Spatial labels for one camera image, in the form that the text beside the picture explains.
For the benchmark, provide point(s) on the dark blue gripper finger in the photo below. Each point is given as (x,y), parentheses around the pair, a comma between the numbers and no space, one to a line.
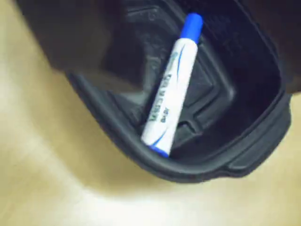
(284,35)
(70,37)

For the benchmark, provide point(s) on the white marker pen blue cap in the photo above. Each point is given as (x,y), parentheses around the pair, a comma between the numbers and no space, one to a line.
(169,94)

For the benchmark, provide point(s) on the black plastic bowl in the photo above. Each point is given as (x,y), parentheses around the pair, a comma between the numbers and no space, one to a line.
(235,113)

